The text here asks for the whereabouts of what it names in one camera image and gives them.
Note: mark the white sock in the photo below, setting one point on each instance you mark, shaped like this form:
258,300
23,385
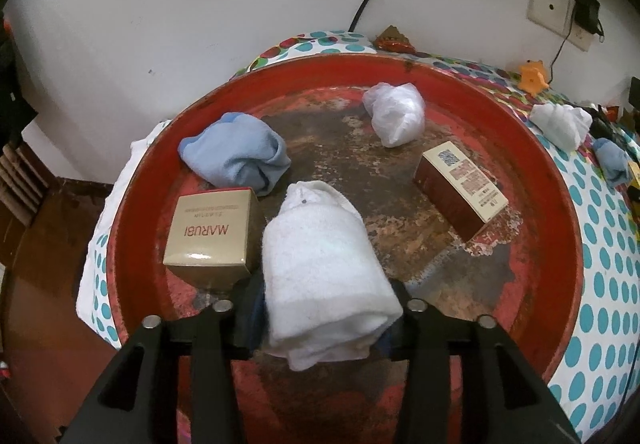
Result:
547,122
325,274

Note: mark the black power adapter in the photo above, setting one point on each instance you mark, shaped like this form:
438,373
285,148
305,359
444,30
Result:
586,9

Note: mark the brown and yellow carton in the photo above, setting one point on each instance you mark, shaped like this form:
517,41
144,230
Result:
460,184

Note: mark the orange pig toy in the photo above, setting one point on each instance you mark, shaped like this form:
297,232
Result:
532,78

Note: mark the small light blue sock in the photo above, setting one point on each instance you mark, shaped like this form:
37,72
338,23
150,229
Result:
612,162

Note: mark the white plastic bag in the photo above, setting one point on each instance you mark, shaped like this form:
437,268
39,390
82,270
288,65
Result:
395,114

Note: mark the small brown wrapped candy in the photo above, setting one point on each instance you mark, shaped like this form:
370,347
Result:
395,39

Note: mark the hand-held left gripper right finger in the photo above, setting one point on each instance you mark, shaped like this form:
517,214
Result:
406,334

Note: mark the beige cube carton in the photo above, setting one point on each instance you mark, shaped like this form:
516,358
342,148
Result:
210,229

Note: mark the brown slatted wooden panel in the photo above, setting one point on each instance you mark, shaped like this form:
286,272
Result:
22,184

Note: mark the white wall socket plate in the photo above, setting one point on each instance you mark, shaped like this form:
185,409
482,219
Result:
550,7

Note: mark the polka dot tablecloth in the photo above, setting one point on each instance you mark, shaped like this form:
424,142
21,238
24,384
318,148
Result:
590,224

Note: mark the round red rusty tray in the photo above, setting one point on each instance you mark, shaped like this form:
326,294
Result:
350,174

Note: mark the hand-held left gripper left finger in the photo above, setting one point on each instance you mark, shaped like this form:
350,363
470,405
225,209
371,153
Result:
245,319

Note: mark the dark object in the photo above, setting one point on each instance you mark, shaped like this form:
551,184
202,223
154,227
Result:
12,99

